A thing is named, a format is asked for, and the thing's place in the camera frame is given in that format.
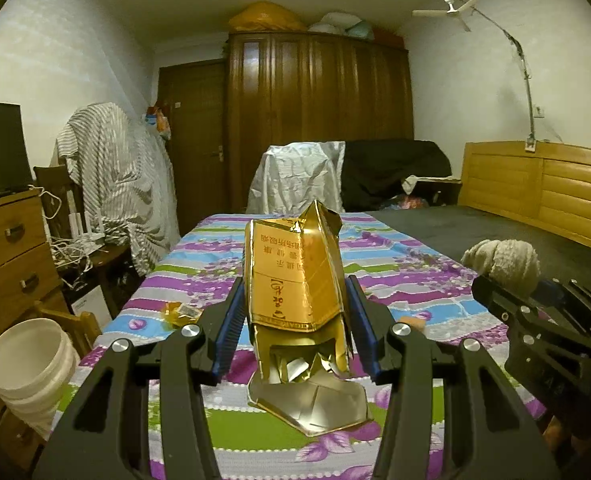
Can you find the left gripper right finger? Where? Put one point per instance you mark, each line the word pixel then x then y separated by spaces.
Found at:
pixel 488 433

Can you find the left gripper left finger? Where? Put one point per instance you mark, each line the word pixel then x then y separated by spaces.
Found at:
pixel 103 433

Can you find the beige knitted ball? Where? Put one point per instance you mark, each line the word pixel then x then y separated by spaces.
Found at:
pixel 513 264

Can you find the brown sponge block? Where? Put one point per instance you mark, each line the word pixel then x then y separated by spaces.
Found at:
pixel 409 323

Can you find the gold cardboard box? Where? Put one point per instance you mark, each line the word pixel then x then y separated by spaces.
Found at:
pixel 298 323

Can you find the white plastic trash bucket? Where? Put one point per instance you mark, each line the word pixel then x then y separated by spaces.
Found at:
pixel 37 360

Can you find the gold foil candy wrapper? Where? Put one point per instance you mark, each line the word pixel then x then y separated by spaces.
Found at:
pixel 178 314

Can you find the wooden bed headboard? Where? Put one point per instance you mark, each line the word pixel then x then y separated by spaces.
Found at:
pixel 549 188

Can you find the dark wooden side chair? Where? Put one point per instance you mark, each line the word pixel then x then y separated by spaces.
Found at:
pixel 83 256

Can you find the colourful striped floral bedsheet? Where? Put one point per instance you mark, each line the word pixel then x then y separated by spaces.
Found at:
pixel 325 346

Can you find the wooden chest of drawers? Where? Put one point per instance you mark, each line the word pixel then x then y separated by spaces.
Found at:
pixel 27 274

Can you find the black cloth pile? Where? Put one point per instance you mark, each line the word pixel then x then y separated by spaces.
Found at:
pixel 373 171

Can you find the striped grey white cloth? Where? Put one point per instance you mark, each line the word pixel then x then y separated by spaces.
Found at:
pixel 127 180

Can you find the black flat television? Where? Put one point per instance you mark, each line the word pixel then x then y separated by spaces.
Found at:
pixel 0 150

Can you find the silver cloth covered chair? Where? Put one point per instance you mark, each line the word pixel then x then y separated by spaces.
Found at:
pixel 291 176

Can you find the dark wooden door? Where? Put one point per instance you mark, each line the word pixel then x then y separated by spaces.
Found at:
pixel 194 96

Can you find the white ceiling fan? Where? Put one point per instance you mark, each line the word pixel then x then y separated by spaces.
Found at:
pixel 451 11

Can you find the dark wooden wardrobe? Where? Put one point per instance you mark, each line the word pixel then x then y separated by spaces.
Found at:
pixel 288 87

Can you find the white pillows on wardrobe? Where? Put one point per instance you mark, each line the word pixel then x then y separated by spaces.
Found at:
pixel 343 24

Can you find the orange bag on wardrobe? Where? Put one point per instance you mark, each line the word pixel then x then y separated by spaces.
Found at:
pixel 265 16

